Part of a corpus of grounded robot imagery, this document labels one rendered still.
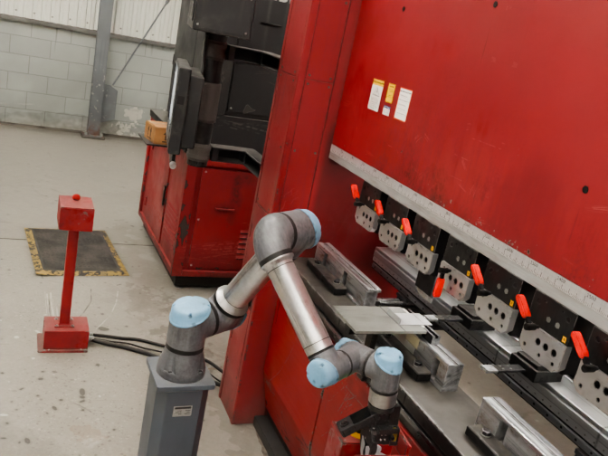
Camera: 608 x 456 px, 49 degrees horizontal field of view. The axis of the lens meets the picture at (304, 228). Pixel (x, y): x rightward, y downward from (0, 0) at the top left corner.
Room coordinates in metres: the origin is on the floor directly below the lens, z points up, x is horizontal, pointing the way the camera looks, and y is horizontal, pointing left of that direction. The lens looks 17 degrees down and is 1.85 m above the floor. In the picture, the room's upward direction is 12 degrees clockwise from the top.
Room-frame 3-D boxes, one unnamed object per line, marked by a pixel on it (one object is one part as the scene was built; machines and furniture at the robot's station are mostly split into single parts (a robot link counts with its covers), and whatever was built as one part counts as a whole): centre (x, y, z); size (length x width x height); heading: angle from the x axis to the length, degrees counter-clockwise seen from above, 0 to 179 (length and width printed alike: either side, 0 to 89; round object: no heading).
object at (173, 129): (2.95, 0.63, 1.42); 0.45 x 0.12 x 0.36; 15
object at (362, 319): (2.03, -0.30, 1.00); 0.26 x 0.18 x 0.01; 115
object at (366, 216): (2.47, -0.26, 1.26); 0.15 x 0.09 x 0.17; 25
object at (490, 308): (1.75, -0.59, 1.26); 0.15 x 0.09 x 0.17; 25
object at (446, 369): (2.04, -0.46, 0.92); 0.39 x 0.06 x 0.10; 25
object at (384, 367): (1.60, -0.29, 1.04); 0.09 x 0.08 x 0.11; 55
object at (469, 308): (2.16, -0.58, 1.01); 0.26 x 0.12 x 0.05; 115
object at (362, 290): (2.59, -0.20, 0.92); 0.50 x 0.06 x 0.10; 25
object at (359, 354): (1.64, -0.20, 1.03); 0.11 x 0.11 x 0.08; 55
